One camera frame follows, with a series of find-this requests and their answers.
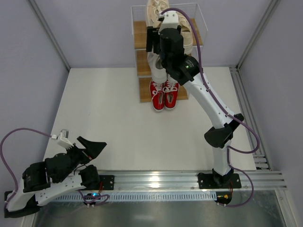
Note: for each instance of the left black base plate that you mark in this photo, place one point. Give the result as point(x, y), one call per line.
point(106, 182)

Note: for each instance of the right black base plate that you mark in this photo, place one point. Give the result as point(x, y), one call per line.
point(206, 181)

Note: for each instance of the aluminium mounting rail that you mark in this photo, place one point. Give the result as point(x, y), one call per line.
point(185, 180)

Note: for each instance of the red canvas sneaker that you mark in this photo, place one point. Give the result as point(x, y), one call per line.
point(170, 94)
point(157, 96)

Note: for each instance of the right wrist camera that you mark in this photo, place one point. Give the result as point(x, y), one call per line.
point(169, 19)

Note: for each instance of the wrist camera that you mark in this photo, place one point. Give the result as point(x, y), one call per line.
point(169, 19)
point(62, 139)

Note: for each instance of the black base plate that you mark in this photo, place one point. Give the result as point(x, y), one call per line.
point(106, 182)
point(206, 181)

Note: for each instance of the white sneaker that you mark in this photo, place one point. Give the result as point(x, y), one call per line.
point(171, 79)
point(158, 73)

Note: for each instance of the white wire shoe shelf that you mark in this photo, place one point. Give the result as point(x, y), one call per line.
point(139, 32)

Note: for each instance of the right corner aluminium post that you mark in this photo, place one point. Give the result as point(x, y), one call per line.
point(267, 15)

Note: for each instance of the right aluminium frame rail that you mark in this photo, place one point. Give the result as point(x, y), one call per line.
point(260, 157)

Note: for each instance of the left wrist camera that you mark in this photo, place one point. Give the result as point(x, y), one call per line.
point(62, 139)

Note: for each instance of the corner aluminium post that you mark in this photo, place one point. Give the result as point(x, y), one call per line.
point(42, 21)
point(267, 15)

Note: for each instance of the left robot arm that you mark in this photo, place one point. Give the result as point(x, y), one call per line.
point(44, 181)

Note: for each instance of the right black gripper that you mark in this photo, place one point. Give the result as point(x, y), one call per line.
point(151, 39)

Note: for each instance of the left corner aluminium post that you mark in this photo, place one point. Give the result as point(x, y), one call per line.
point(42, 21)

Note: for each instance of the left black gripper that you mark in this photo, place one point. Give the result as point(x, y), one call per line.
point(81, 152)

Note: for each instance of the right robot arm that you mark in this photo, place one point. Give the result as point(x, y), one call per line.
point(219, 137)

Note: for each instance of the beige sneaker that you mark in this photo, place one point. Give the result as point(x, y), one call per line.
point(153, 8)
point(186, 32)

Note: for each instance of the white slotted cable duct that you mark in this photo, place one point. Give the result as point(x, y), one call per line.
point(160, 196)

